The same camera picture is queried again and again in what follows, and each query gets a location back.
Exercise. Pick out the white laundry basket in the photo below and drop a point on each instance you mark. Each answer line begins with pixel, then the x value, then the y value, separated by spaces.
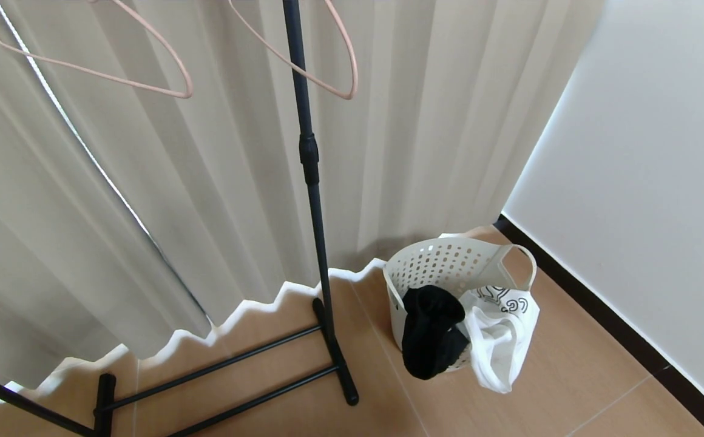
pixel 443 264

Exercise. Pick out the black clothes rack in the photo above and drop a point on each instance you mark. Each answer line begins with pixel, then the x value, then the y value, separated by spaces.
pixel 309 158

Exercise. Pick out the black garment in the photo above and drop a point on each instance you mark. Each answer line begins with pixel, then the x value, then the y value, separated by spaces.
pixel 431 334

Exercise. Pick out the white printed garment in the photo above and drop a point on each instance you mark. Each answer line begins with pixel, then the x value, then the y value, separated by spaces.
pixel 500 340

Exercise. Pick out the pink clothes hanger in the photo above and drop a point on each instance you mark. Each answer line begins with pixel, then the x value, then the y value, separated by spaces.
pixel 164 51
pixel 352 60

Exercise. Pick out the beige curtain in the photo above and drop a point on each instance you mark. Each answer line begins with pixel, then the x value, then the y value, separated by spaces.
pixel 206 152

